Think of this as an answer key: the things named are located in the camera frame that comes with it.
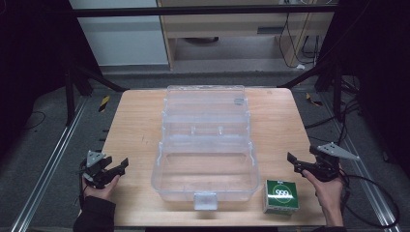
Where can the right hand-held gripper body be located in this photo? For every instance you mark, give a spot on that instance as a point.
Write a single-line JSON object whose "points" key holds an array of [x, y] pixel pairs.
{"points": [[328, 161]]}

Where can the light wooden desk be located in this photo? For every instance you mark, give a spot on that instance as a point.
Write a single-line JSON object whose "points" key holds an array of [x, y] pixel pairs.
{"points": [[225, 25]]}

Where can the white cabinet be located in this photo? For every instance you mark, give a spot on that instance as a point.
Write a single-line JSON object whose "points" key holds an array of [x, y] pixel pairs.
{"points": [[122, 38]]}

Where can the yellow black striped tape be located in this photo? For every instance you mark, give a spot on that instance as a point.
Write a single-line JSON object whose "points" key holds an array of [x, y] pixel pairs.
{"points": [[313, 100], [103, 103]]}

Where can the black horizontal frame bar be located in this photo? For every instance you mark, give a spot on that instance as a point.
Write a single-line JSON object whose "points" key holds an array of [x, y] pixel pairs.
{"points": [[206, 10]]}

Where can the green cardboard box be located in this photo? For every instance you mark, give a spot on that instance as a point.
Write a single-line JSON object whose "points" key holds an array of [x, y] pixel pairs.
{"points": [[281, 196]]}

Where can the person's left hand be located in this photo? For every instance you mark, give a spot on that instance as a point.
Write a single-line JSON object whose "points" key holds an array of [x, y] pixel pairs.
{"points": [[102, 190]]}

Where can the aluminium floor rail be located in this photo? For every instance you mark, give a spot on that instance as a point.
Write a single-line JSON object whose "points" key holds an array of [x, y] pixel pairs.
{"points": [[48, 167], [361, 167]]}

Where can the white plug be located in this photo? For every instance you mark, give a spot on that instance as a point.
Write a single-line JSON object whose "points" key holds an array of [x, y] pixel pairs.
{"points": [[300, 67]]}

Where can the person's right hand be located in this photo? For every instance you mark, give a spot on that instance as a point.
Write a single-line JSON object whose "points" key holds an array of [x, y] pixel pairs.
{"points": [[326, 190]]}

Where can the black metal stand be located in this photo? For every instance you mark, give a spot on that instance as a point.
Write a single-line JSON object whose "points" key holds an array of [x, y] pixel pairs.
{"points": [[336, 93], [69, 96]]}

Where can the black curtain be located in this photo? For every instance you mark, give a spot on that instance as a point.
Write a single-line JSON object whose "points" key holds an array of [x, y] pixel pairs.
{"points": [[32, 48], [380, 64]]}

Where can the clear plastic storage box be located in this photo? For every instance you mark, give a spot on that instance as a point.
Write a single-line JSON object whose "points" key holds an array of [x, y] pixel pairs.
{"points": [[206, 167]]}

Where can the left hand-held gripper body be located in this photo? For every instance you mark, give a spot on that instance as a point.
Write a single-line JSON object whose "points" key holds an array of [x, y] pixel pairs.
{"points": [[95, 169]]}

